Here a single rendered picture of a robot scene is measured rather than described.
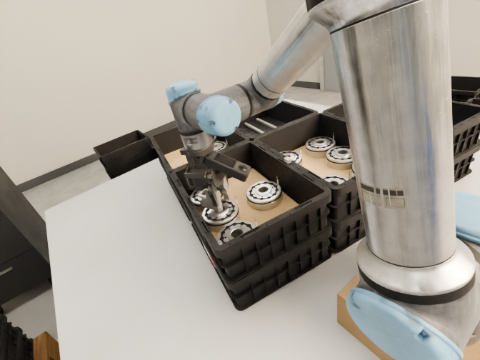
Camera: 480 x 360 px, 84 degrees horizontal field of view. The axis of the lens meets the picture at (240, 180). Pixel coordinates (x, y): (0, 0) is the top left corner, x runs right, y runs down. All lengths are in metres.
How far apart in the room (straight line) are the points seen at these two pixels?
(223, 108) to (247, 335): 0.50
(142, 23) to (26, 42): 1.26
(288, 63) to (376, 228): 0.31
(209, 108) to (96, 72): 3.41
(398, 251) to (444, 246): 0.04
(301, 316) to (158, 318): 0.36
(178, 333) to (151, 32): 3.72
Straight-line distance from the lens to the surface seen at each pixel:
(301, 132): 1.02
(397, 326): 0.36
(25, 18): 3.84
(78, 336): 0.89
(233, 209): 0.73
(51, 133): 3.91
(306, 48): 0.47
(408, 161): 0.27
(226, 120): 0.51
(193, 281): 0.82
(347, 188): 0.66
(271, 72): 0.52
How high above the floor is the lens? 1.32
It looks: 33 degrees down
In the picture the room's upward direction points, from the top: 13 degrees counter-clockwise
